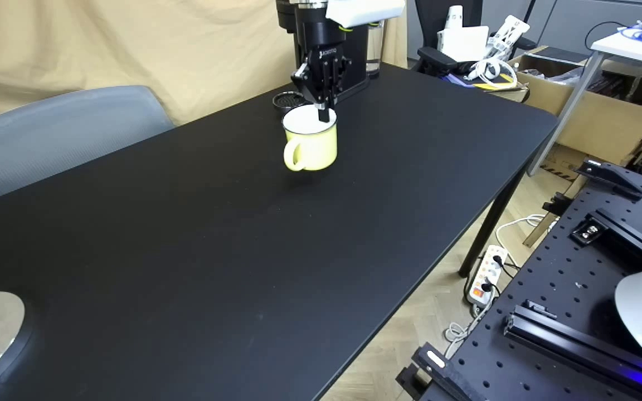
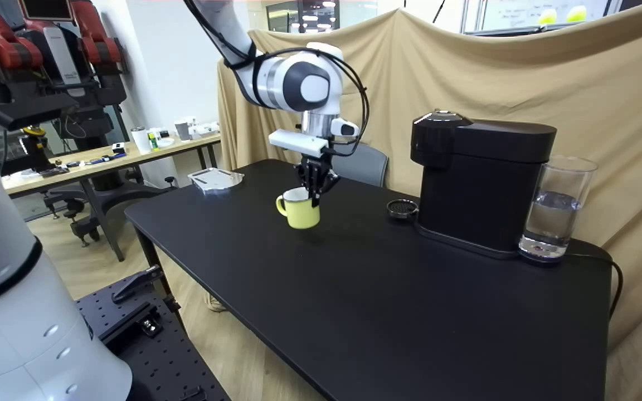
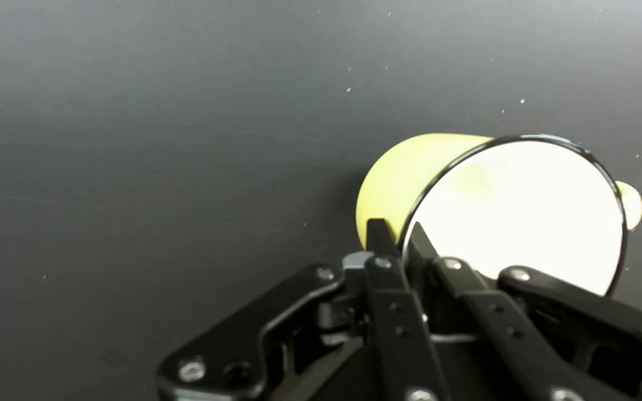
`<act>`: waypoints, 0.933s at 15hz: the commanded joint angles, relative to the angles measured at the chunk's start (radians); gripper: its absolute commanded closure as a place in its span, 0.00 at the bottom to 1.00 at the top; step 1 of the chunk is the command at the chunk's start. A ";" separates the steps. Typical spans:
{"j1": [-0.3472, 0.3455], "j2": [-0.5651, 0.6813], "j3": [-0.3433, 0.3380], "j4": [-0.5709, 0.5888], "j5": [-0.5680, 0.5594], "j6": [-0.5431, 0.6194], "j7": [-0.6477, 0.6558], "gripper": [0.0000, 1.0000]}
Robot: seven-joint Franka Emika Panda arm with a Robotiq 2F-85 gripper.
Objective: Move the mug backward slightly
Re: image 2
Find small black round cup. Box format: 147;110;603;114
384;195;422;224

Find black capsule coffee machine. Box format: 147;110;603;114
407;110;560;261

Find white folded paper stack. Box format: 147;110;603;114
187;166;247;197

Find clear water tank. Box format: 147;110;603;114
515;157;595;268

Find whiteboard with dark frame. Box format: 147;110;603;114
459;0;642;38

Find yellow mug white inside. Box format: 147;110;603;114
275;186;323;231

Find beige cloth backdrop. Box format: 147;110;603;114
159;0;642;401

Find black perforated breadboard plate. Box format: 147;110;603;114
73;268;232;401

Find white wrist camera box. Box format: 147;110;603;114
267;128;334;161

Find black office chair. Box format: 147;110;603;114
41;171;169;249

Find wooden desk black legs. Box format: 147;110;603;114
3;132;223;263

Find black power cable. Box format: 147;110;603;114
566;244;627;324

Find grey chair backrest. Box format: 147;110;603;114
329;141;391;190

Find red and black robot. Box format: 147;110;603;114
0;0;131;129

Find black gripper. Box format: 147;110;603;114
294;155;340;210

